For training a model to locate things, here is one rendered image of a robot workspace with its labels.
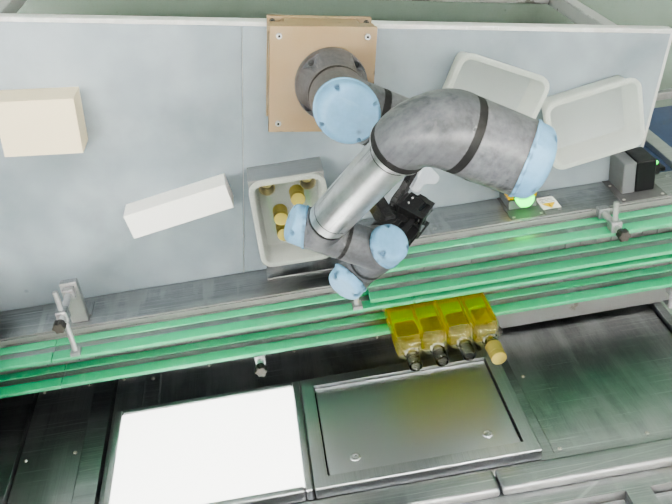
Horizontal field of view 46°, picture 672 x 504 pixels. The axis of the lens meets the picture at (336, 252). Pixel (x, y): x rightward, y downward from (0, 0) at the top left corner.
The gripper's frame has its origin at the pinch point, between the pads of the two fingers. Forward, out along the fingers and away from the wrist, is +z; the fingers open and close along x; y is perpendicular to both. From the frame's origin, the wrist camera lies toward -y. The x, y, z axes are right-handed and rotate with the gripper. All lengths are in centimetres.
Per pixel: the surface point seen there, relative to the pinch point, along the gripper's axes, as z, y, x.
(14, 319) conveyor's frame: -66, -68, -41
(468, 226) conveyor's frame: 5.8, 11.9, -16.1
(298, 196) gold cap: -13.4, -23.0, -12.3
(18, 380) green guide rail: -76, -57, -45
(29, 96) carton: -40, -73, 9
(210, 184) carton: -23.3, -40.5, -11.2
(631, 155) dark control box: 41, 35, -7
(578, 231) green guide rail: 16.6, 33.9, -11.9
